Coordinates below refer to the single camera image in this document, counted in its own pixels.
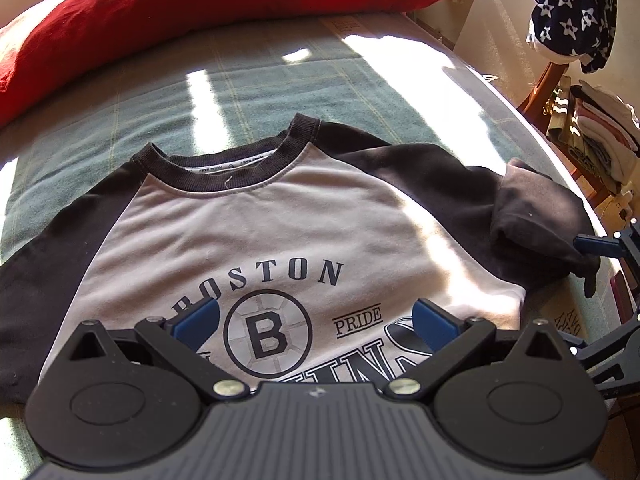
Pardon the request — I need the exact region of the red pillow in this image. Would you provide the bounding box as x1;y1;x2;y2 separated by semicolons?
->
0;0;446;126

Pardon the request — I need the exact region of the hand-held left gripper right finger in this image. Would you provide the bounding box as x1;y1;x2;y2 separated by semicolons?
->
385;298;573;403

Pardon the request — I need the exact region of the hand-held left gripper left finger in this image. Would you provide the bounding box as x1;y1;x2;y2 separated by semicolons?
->
67;296;250;402

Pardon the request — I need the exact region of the green plaid blanket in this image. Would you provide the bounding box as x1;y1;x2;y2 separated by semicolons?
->
0;12;621;480

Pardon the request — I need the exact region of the grey and black sweatshirt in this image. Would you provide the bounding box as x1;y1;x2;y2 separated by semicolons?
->
0;112;601;406

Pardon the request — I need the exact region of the stack of folded clothes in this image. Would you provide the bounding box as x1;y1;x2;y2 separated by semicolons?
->
570;79;640;196

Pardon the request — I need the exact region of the navy star-print garment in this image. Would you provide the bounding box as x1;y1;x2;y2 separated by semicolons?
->
526;0;618;73

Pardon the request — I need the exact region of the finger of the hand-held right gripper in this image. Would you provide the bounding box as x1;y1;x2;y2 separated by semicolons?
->
550;312;640;401
574;225;640;261

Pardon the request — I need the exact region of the wooden chair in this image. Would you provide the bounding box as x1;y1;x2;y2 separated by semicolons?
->
517;60;606;201

